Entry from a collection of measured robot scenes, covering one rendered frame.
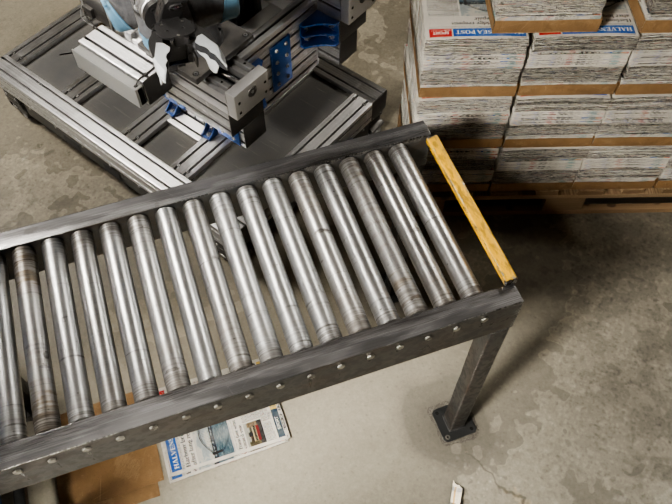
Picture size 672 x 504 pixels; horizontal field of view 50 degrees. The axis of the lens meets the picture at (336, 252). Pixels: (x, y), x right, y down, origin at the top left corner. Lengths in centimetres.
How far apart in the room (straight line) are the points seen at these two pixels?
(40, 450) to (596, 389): 166
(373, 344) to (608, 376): 116
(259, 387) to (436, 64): 107
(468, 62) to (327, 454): 121
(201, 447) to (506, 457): 92
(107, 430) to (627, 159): 184
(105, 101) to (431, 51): 130
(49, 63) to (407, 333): 199
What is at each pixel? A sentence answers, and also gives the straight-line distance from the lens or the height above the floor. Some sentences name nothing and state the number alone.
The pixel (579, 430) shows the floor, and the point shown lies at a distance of 238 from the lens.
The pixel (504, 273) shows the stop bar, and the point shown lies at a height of 82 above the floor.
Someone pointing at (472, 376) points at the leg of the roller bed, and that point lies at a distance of 189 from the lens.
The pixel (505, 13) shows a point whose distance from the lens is 202.
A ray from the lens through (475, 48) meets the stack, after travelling 207.
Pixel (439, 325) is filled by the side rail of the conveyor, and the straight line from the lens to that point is 152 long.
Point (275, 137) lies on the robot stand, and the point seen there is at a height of 21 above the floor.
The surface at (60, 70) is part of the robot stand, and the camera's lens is 300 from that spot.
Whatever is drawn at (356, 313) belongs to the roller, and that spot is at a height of 80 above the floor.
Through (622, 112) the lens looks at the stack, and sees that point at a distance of 238.
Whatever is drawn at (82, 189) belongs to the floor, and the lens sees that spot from 286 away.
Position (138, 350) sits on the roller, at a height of 80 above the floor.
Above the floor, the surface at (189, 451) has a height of 1.
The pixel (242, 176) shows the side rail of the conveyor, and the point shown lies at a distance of 173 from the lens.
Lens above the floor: 214
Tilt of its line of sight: 58 degrees down
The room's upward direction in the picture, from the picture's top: straight up
